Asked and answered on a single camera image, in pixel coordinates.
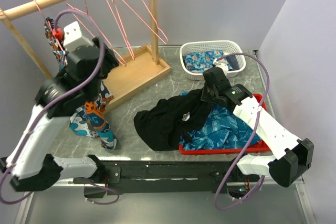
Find pink wire hanger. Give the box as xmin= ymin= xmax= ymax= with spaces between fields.
xmin=106 ymin=0 xmax=135 ymax=60
xmin=66 ymin=0 xmax=127 ymax=67
xmin=113 ymin=0 xmax=169 ymax=45

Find black shorts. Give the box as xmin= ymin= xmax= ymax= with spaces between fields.
xmin=133 ymin=89 xmax=214 ymax=151

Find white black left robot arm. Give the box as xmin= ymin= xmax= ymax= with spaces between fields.
xmin=1 ymin=37 xmax=118 ymax=192

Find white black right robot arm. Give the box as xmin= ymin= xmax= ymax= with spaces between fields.
xmin=201 ymin=67 xmax=314 ymax=187

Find blue floral shorts in basket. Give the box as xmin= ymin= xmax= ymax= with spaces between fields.
xmin=182 ymin=50 xmax=225 ymax=73

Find blue leaf-print shorts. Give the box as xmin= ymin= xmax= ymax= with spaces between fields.
xmin=180 ymin=90 xmax=263 ymax=151

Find orange blue patterned shorts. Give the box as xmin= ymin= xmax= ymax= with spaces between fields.
xmin=44 ymin=17 xmax=117 ymax=150

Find pink hanger holding shorts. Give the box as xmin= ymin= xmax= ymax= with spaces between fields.
xmin=33 ymin=0 xmax=65 ymax=51

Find dark denim cloth in basket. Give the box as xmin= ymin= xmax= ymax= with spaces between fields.
xmin=226 ymin=55 xmax=239 ymax=71

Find white plastic basket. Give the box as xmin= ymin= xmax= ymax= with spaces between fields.
xmin=180 ymin=40 xmax=246 ymax=80

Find wooden clothes rack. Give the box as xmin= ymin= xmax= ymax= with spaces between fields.
xmin=1 ymin=0 xmax=171 ymax=111

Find red plastic tray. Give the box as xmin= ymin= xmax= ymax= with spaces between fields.
xmin=178 ymin=93 xmax=272 ymax=155

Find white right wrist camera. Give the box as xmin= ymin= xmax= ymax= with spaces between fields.
xmin=213 ymin=59 xmax=229 ymax=76

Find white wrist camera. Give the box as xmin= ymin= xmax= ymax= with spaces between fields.
xmin=63 ymin=21 xmax=87 ymax=52
xmin=213 ymin=59 xmax=229 ymax=76

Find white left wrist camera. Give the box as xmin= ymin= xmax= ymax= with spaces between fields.
xmin=63 ymin=21 xmax=87 ymax=52

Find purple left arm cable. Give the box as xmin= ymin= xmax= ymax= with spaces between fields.
xmin=0 ymin=8 xmax=120 ymax=206

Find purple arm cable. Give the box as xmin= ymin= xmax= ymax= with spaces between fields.
xmin=214 ymin=52 xmax=270 ymax=211
xmin=0 ymin=8 xmax=120 ymax=206

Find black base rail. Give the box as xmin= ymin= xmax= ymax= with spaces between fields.
xmin=72 ymin=159 xmax=253 ymax=201

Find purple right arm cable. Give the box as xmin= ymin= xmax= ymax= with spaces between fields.
xmin=214 ymin=52 xmax=270 ymax=211

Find aluminium frame rail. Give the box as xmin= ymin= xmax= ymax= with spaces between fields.
xmin=14 ymin=163 xmax=316 ymax=224

